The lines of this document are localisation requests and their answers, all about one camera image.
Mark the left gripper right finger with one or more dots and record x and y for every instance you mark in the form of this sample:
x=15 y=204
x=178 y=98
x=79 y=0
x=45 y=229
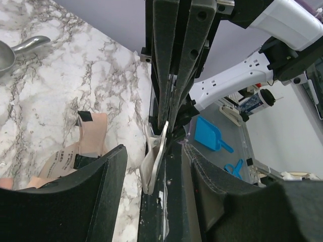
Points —
x=229 y=209

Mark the blue plastic dustpan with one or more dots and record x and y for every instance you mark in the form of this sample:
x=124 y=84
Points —
x=210 y=136

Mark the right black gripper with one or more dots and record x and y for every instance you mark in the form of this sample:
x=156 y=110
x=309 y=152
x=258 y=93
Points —
x=178 y=36

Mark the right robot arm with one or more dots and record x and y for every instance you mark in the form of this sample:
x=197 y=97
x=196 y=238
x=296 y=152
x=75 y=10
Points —
x=295 y=43

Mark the grey metal scoop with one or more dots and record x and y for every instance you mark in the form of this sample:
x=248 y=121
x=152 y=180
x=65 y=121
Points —
x=8 y=54

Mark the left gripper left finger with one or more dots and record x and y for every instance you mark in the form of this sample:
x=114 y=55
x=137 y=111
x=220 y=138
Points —
x=81 y=206

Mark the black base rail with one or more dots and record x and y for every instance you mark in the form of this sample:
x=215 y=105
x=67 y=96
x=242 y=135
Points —
x=170 y=214

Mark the peach cat litter bag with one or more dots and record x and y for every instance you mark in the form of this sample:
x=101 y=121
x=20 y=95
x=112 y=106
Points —
x=91 y=146

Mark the white blue canister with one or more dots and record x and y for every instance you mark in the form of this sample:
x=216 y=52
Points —
x=257 y=102

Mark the blue plastic brush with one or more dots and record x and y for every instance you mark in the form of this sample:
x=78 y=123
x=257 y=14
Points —
x=234 y=169

